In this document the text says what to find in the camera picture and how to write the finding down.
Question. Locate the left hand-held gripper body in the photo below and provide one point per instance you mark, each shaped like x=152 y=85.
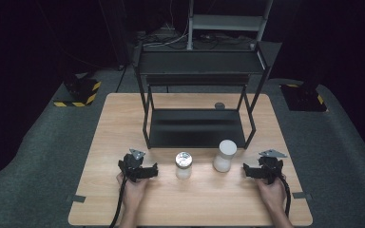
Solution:
x=132 y=164

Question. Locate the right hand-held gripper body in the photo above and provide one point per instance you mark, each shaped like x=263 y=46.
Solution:
x=272 y=167

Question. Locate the glass jar with white lid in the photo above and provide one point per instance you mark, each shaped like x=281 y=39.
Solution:
x=224 y=156

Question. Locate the glass jar with metallic lid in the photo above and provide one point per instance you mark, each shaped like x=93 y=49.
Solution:
x=183 y=166

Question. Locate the black two-tier metal rack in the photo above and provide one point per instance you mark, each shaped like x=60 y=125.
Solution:
x=199 y=126

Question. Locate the person's left hand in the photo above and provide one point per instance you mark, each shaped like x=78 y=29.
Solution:
x=133 y=191

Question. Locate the person's right hand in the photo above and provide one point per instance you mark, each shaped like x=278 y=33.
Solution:
x=274 y=194

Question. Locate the grey tape piece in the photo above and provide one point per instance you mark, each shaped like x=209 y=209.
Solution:
x=301 y=195
x=77 y=198

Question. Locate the small dark round disc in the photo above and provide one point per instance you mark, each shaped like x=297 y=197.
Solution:
x=219 y=105

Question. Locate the black stand base yellow stripes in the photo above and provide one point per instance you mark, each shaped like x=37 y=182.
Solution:
x=79 y=93
x=304 y=99

